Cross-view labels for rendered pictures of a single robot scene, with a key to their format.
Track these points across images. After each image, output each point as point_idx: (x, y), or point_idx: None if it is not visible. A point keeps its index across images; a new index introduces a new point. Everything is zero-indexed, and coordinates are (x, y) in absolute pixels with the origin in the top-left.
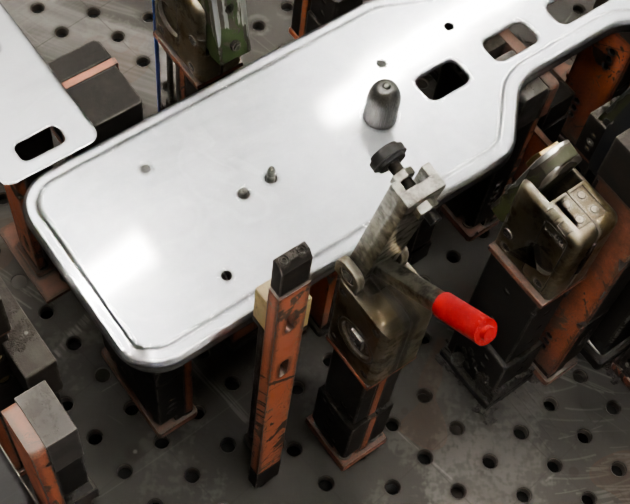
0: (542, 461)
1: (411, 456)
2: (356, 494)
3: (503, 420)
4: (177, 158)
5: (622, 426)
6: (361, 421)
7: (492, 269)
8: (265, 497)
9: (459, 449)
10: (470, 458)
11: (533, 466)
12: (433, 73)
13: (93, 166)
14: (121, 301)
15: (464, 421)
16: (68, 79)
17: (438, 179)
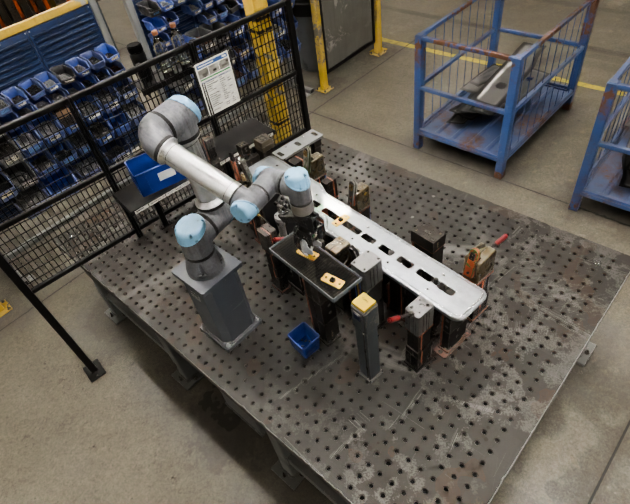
0: (258, 269)
1: (258, 249)
2: (250, 242)
3: (267, 262)
4: (279, 168)
5: (267, 282)
6: (253, 225)
7: None
8: (249, 230)
9: (260, 256)
10: (258, 258)
11: (257, 268)
12: None
13: (276, 160)
14: (251, 168)
15: (266, 256)
16: (297, 156)
17: (241, 160)
